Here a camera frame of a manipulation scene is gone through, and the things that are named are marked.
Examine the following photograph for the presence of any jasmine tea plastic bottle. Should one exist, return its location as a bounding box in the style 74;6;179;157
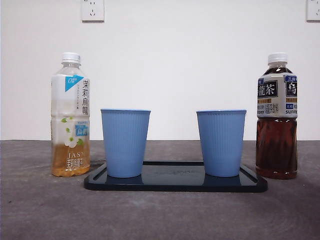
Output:
50;52;91;177

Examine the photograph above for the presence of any dark oolong tea plastic bottle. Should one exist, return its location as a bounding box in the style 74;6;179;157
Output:
255;52;299;180

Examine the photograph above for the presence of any blue ribbed cup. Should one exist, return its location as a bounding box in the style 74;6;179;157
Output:
100;108;152;179
196;109;248;178

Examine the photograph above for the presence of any dark blue flat tray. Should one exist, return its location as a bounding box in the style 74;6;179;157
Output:
83;161;269;193

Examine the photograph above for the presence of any white wall socket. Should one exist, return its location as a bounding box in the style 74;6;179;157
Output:
80;0;105;22
306;0;320;22

